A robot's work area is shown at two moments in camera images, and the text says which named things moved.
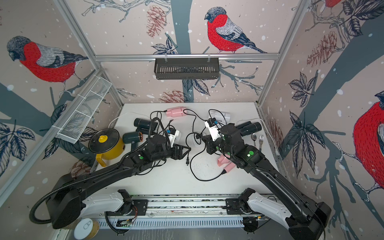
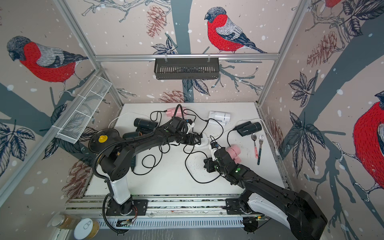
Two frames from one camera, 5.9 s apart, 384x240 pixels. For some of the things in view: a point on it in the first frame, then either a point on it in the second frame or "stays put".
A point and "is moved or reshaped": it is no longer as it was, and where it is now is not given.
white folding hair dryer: x=222 y=117 stays put
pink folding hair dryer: x=177 y=111 stays put
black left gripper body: x=175 y=156 to x=189 y=139
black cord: x=222 y=172 is moved or reshaped
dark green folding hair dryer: x=249 y=128 stays put
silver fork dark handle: x=261 y=138 stays put
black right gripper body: x=213 y=145 to x=215 y=166
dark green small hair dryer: x=144 y=126 stays put
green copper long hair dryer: x=133 y=138 stays put
